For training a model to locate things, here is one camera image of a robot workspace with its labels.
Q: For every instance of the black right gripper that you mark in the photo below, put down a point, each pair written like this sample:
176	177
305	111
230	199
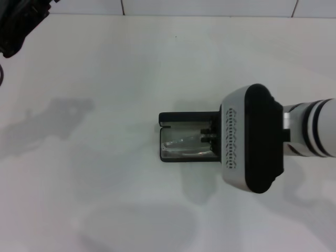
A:
219	149

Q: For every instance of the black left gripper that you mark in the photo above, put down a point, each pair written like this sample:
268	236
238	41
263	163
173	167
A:
18	21

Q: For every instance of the clear frame glasses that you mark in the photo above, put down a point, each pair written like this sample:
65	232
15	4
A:
178	143

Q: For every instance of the black glasses case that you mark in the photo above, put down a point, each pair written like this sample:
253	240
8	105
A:
183	116

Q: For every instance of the right wrist camera housing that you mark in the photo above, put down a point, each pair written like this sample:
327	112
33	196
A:
252	136

